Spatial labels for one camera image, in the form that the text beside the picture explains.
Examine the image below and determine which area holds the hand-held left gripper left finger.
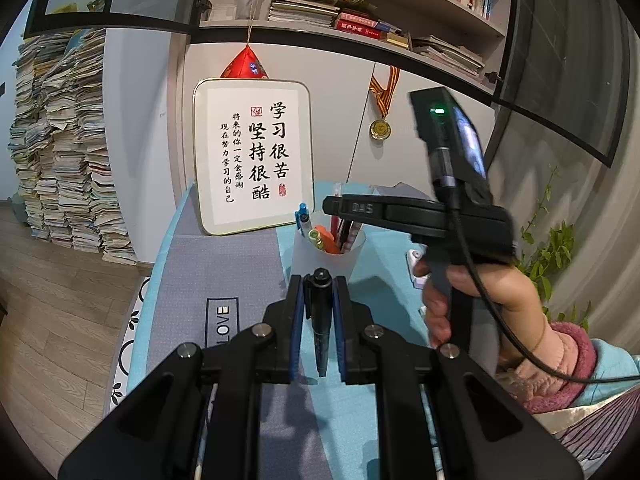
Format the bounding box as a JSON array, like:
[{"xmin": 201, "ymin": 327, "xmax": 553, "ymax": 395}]
[{"xmin": 57, "ymin": 275, "xmax": 307, "ymax": 480}]

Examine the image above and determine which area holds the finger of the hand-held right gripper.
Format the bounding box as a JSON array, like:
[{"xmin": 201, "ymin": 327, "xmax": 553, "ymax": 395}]
[{"xmin": 322, "ymin": 194, "xmax": 446, "ymax": 237}]

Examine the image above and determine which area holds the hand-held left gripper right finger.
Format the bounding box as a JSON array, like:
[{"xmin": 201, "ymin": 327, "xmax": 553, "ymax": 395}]
[{"xmin": 333, "ymin": 275, "xmax": 571, "ymax": 480}]

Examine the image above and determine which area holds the black pen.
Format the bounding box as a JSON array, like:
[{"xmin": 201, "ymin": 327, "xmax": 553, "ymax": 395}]
[{"xmin": 302, "ymin": 268, "xmax": 335, "ymax": 378}]

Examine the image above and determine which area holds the red pen with clear cap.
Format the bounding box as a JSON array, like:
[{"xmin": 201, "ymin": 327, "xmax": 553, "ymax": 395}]
[{"xmin": 327, "ymin": 182, "xmax": 347, "ymax": 254}]

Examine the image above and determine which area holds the translucent white pen cup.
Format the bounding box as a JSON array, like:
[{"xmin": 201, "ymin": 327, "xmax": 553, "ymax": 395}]
[{"xmin": 290, "ymin": 219, "xmax": 367, "ymax": 296}]

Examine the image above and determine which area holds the person's right forearm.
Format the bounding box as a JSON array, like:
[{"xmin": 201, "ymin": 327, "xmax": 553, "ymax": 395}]
[{"xmin": 497, "ymin": 322, "xmax": 640, "ymax": 415}]

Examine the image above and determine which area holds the person's right hand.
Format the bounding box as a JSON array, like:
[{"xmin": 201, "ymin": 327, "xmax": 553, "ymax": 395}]
[{"xmin": 412, "ymin": 255, "xmax": 552, "ymax": 359}]

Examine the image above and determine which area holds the orange marker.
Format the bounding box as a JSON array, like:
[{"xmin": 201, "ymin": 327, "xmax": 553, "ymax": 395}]
[{"xmin": 315, "ymin": 225, "xmax": 342, "ymax": 256}]

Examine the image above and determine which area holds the small white object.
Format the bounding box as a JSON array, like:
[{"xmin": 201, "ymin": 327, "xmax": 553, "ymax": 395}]
[{"xmin": 404, "ymin": 250, "xmax": 429, "ymax": 289}]

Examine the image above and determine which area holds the green potted plant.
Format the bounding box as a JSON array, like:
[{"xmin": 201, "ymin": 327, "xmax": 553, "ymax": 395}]
[{"xmin": 520, "ymin": 167, "xmax": 592, "ymax": 322}]

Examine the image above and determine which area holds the gold medal with striped ribbon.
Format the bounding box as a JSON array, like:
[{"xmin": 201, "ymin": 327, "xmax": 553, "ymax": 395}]
[{"xmin": 369, "ymin": 66, "xmax": 402, "ymax": 142}]

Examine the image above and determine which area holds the gold framed calligraphy board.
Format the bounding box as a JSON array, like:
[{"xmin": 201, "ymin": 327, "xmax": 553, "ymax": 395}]
[{"xmin": 192, "ymin": 77, "xmax": 316, "ymax": 237}]

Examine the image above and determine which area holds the white leaf pattern rug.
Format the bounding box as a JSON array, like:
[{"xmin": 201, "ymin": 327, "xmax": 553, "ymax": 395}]
[{"xmin": 104, "ymin": 277, "xmax": 152, "ymax": 413}]

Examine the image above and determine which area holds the slanted stack of thin books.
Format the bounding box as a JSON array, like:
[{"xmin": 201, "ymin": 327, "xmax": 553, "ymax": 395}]
[{"xmin": 412, "ymin": 35, "xmax": 486, "ymax": 79}]

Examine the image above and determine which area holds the stack of red books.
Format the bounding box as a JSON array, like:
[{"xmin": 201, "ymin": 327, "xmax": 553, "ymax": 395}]
[{"xmin": 334, "ymin": 10, "xmax": 396, "ymax": 42}]

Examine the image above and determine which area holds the red hanging pouch ornament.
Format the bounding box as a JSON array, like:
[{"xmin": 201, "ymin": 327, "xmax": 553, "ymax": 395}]
[{"xmin": 220, "ymin": 0, "xmax": 269, "ymax": 80}]

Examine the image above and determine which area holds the stack of white paperback books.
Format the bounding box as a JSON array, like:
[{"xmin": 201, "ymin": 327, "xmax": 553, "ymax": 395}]
[{"xmin": 268, "ymin": 0, "xmax": 342, "ymax": 29}]

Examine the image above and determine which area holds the translucent cup on shelf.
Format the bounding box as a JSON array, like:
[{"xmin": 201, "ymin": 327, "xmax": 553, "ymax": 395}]
[{"xmin": 235, "ymin": 0, "xmax": 274, "ymax": 21}]

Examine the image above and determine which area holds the person's pleated pink clothing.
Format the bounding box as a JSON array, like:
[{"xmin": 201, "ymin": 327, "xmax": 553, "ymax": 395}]
[{"xmin": 542, "ymin": 390, "xmax": 640, "ymax": 478}]

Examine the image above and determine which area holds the tall pile of worn books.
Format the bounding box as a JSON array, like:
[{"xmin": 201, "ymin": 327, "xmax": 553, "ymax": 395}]
[{"xmin": 7, "ymin": 30, "xmax": 138, "ymax": 267}]

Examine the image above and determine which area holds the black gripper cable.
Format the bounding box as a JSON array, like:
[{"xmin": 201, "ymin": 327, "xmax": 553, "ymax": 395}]
[{"xmin": 431, "ymin": 147, "xmax": 640, "ymax": 385}]

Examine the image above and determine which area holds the grey wall bookshelf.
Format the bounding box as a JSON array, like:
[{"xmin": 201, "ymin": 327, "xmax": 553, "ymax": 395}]
[{"xmin": 200, "ymin": 0, "xmax": 513, "ymax": 97}]

